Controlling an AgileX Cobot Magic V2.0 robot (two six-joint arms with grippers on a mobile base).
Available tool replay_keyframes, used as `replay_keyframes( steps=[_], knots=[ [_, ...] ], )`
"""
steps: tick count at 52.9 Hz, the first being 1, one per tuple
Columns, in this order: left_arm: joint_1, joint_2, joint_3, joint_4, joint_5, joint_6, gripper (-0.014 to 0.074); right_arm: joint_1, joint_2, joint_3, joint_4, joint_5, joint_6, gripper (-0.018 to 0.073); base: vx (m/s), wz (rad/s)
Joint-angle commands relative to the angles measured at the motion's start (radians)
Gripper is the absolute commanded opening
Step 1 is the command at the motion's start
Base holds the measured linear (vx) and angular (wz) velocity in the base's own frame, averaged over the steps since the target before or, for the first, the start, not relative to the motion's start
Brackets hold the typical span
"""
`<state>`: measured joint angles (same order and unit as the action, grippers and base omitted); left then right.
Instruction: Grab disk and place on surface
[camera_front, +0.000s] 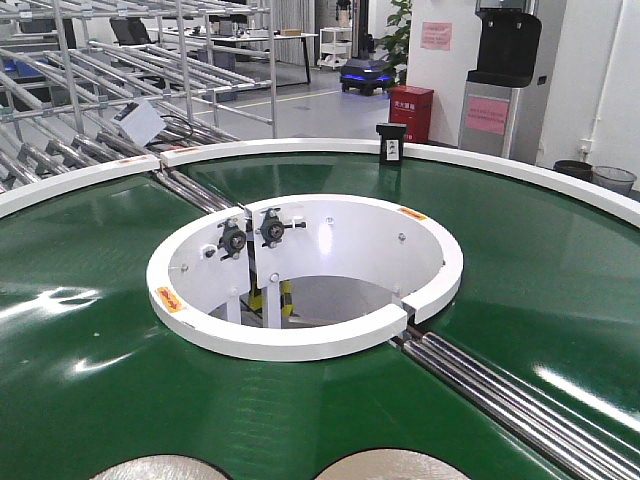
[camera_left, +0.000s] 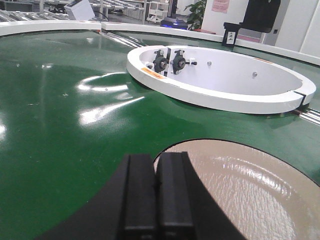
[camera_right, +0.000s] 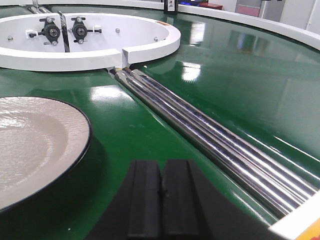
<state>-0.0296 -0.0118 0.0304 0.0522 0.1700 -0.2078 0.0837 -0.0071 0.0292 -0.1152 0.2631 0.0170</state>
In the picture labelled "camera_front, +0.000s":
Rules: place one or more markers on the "beige plate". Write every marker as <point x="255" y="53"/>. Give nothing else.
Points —
<point x="390" y="463"/>
<point x="165" y="466"/>

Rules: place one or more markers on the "steel conveyor rollers left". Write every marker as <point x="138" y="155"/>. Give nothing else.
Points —
<point x="190" y="190"/>

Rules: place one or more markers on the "steel conveyor rollers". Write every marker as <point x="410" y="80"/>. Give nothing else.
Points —
<point x="190" y="190"/>
<point x="552" y="434"/>

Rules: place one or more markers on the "black sensor box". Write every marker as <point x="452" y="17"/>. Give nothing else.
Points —
<point x="392" y="143"/>

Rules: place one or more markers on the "red fire cabinet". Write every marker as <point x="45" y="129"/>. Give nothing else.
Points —
<point x="412" y="106"/>

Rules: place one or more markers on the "blue lit mobile robot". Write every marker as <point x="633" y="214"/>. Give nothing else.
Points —
<point x="361" y="71"/>

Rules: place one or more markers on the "white cart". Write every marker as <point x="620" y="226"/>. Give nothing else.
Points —
<point x="334" y="47"/>

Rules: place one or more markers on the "green potted plant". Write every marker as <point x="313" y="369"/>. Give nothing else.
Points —
<point x="396" y="41"/>

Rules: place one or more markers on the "white control box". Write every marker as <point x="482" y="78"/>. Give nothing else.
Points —
<point x="139" y="121"/>

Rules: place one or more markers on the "black water dispenser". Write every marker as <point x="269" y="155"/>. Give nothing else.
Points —
<point x="508" y="45"/>

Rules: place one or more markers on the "dark waste bin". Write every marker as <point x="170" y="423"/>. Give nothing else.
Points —
<point x="574" y="168"/>

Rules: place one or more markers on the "grey mesh waste bin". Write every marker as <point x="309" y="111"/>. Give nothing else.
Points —
<point x="615" y="179"/>

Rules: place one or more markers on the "white outer conveyor rim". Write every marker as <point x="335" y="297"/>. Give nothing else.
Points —
<point x="599" y="197"/>

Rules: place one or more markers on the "metal roller rack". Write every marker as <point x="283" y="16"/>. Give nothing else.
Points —
<point x="68" y="67"/>

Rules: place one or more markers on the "steel conveyor rollers right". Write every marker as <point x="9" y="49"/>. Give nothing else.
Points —
<point x="552" y="434"/>

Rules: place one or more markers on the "black bearing mount right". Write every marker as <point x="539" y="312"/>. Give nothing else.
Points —
<point x="272" y="228"/>

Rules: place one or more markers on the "black bearing mount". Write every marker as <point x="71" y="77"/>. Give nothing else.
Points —
<point x="272" y="228"/>
<point x="233" y="238"/>

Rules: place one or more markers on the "black bearing mount left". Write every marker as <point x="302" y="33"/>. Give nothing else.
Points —
<point x="233" y="238"/>

